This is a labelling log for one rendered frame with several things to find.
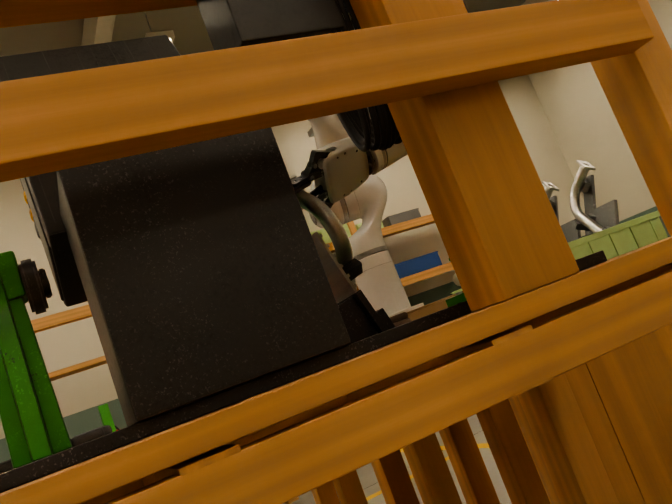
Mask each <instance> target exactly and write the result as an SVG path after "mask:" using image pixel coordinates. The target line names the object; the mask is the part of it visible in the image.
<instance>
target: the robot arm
mask: <svg viewBox="0 0 672 504"><path fill-rule="evenodd" d="M308 121H309V122H310V124H311V126H312V129H313V133H314V137H315V142H316V147H317V150H312V151H311V153H310V158H309V162H308V163H307V165H306V168H305V170H303V171H302V172H301V175H300V176H298V177H297V178H295V179H293V180H291V182H292V185H293V187H294V190H295V193H298V192H300V191H301V190H303V189H305V188H306V187H308V186H310V185H311V181H313V180H314V181H313V184H312V187H311V190H310V194H312V195H314V196H315V197H317V198H319V199H320V200H321V201H323V202H324V203H325V204H326V205H327V206H328V207H329V208H330V209H331V210H332V211H333V212H334V214H335V215H336V216H337V218H338V219H339V221H340V222H341V224H342V225H343V224H346V223H348V222H351V221H354V220H357V219H362V225H361V227H360V228H359V229H358V230H357V231H356V232H355V233H354V234H353V235H352V236H351V237H350V238H349V240H350V243H351V246H352V251H353V258H355V259H357V260H358V261H360V262H361V263H362V269H363V273H362V274H360V275H359V276H357V277H356V284H357V286H358V289H359V290H361V291H362V292H363V294H364V295H365V297H366V298H367V300H368V301H369V302H370V304H371V305H372V307H373V308H374V310H375V311H377V310H379V309H381V308H383V309H384V310H385V312H386V313H387V315H388V316H389V317H392V316H395V315H397V314H400V313H403V312H406V313H407V312H409V311H412V310H414V309H417V308H419V307H422V306H424V304H423V303H420V304H417V305H415V306H412V307H411V305H410V302H409V300H408V297H407V295H406V292H405V290H404V288H403V285H402V283H401V280H400V278H399V275H398V273H397V271H396V268H395V266H394V263H393V261H392V259H391V256H390V254H389V251H388V249H387V246H386V244H385V241H384V239H383V235H382V231H381V222H382V217H383V213H384V209H385V206H386V202H387V189H386V186H385V183H384V182H383V181H382V180H381V179H380V178H379V177H378V176H376V175H375V174H376V173H378V172H380V171H381V170H383V169H385V168H386V167H388V166H390V165H391V164H393V163H394V162H396V161H398V160H399V159H401V158H403V157H404V156H406V155H408V154H407V152H406V149H405V147H404V144H403V142H401V143H400V144H394V145H393V146H392V147H391V148H388V149H387V150H383V151H382V150H379V149H378V150H376V151H372V150H370V149H369V151H367V152H362V151H360V150H359V149H358V148H357V147H356V146H355V144H354V143H353V142H352V140H351V138H350V137H349V135H348V134H347V132H346V130H345V129H344V127H343V125H342V123H341V121H340V120H339V118H338V116H337V114H333V115H328V116H323V117H318V118H313V119H309V120H308Z"/></svg>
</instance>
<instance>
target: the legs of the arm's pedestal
mask: <svg viewBox="0 0 672 504"><path fill-rule="evenodd" d="M476 415H477V417H478V420H479V422H480V425H481V427H482V430H483V432H484V435H485V437H486V440H487V442H488V445H489V447H490V450H491V452H492V455H493V457H494V460H495V463H496V465H497V468H498V470H499V473H500V475H501V478H502V480H503V483H504V485H505V488H506V490H507V493H508V495H509V498H510V500H511V503H512V504H551V503H550V501H549V498H548V496H547V494H546V491H545V489H544V486H543V484H542V481H541V479H540V476H539V474H538V471H537V469H536V466H535V464H534V461H533V459H532V456H531V454H530V452H529V449H528V447H527V444H526V442H525V439H524V437H523V434H522V432H521V429H520V427H519V424H518V422H517V419H516V417H515V414H514V412H513V410H512V407H511V405H510V402H509V400H508V399H507V400H505V401H503V402H501V403H499V404H496V405H494V406H492V407H490V408H488V409H486V410H483V411H481V412H479V413H477V414H476ZM439 433H440V436H441V438H442V441H443V444H444V446H445V449H446V451H447V454H448V457H449V459H450V462H451V464H452V467H453V470H454V472H455V475H456V477H457V480H458V483H459V485H460V488H461V490H462V493H463V495H464V498H465V501H466V503H467V504H500V501H499V499H498V496H497V494H496V491H495V489H494V486H493V484H492V481H491V479H490V476H489V474H488V471H487V468H486V466H485V463H484V461H483V458H482V456H481V453H480V451H479V448H478V446H477V443H476V441H475V438H474V435H473V433H472V430H471V428H470V425H469V423H468V420H467V418H466V419H464V420H462V421H460V422H458V423H455V424H453V425H451V426H449V427H447V428H445V429H443V430H440V431H439ZM403 451H404V454H405V456H406V459H407V462H408V464H409V467H410V470H411V472H412V475H413V477H414V480H415V483H416V485H417V488H418V491H419V493H420V496H421V499H422V501H423V504H462V502H461V499H460V497H459V494H458V491H457V489H456V486H455V484H454V481H453V478H452V476H451V473H450V471H449V468H448V465H447V463H446V460H445V458H444V455H443V453H442V450H441V447H440V445H439V442H438V440H437V437H436V434H435V433H434V434H432V435H430V436H427V437H425V438H423V439H421V440H419V441H417V442H415V443H412V444H410V445H408V446H406V447H404V448H403ZM371 464H372V467H373V469H374V472H375V475H376V478H377V480H378V483H379V486H380V488H381V491H382V494H383V497H384V499H385V502H386V504H420V503H419V500H418V498H417V495H416V492H415V490H414V487H413V484H412V482H411V479H410V476H409V474H408V471H407V468H406V466H405V463H404V460H403V458H402V455H401V452H400V450H397V451H395V452H393V453H391V454H389V455H387V456H384V457H382V458H380V459H378V460H376V461H374V462H371Z"/></svg>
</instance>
